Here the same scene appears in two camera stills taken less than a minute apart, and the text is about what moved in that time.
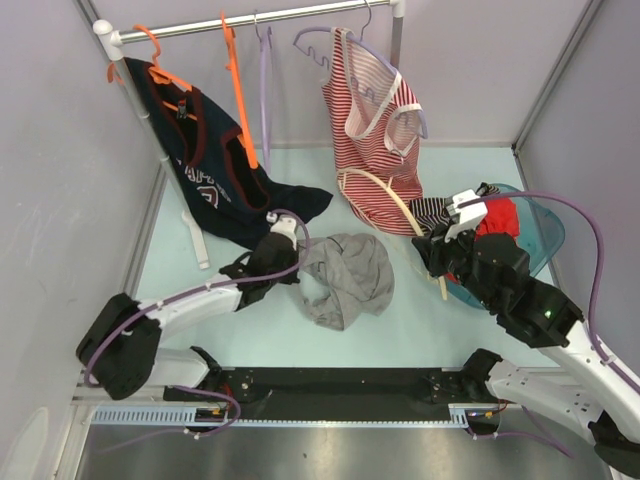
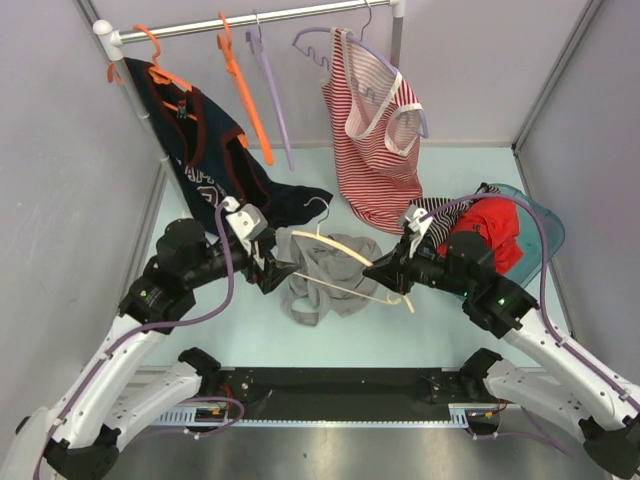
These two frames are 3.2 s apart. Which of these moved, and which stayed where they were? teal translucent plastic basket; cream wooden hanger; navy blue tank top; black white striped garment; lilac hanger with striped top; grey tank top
Moved: grey tank top; cream wooden hanger
Stayed: navy blue tank top; lilac hanger with striped top; teal translucent plastic basket; black white striped garment
